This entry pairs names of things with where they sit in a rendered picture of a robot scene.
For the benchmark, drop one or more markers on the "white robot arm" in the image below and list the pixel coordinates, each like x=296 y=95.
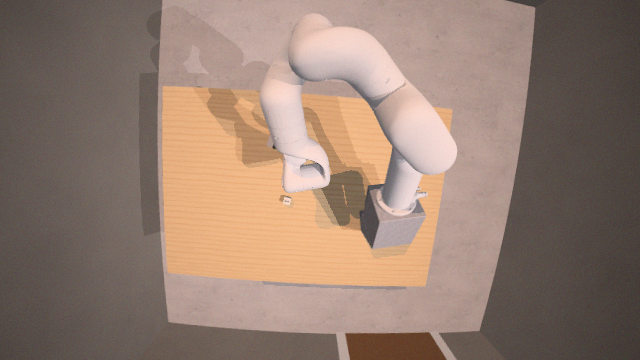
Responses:
x=421 y=143

